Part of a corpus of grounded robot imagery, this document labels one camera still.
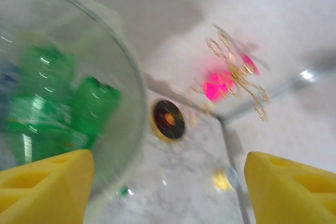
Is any small clear bottle green cap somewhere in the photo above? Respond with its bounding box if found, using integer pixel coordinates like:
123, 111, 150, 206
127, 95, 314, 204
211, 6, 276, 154
118, 185, 134, 198

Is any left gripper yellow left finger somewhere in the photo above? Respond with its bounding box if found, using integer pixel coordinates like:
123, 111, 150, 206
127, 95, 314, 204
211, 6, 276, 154
0, 149, 95, 224

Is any aluminium frame post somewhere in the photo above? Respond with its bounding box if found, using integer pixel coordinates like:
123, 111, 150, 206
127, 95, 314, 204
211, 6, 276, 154
220, 50, 336, 120

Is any small yellow tin can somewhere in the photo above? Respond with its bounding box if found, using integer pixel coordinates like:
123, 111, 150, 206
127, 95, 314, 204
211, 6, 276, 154
212, 165, 238, 193

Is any pale green bin liner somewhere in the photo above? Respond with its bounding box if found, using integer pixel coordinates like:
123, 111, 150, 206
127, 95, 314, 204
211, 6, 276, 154
52, 0, 127, 41

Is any green bottle yellow cap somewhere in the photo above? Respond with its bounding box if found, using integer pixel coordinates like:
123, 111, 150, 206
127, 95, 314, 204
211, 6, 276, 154
5, 45, 77, 167
69, 75, 123, 154

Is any pink wine glass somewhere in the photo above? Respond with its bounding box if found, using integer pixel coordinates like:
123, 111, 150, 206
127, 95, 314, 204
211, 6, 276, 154
201, 52, 260, 103

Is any gold wire glass rack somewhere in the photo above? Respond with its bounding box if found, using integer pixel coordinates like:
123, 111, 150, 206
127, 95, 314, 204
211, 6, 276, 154
149, 23, 271, 143

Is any grey mesh waste bin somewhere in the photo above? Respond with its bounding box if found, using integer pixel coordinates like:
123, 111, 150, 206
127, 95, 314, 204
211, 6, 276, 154
0, 0, 148, 201

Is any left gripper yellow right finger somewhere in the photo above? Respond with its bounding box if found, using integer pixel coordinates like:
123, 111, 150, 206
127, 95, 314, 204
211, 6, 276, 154
244, 151, 336, 224

